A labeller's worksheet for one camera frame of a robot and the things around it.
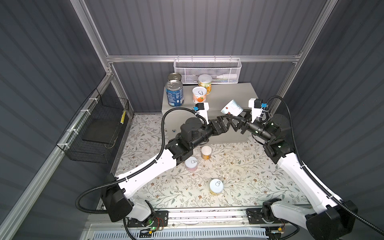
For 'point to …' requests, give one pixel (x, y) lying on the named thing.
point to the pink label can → (191, 164)
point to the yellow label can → (216, 186)
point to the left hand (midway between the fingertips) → (228, 117)
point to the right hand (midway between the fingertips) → (232, 115)
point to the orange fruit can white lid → (206, 152)
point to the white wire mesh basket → (220, 70)
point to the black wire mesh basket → (92, 135)
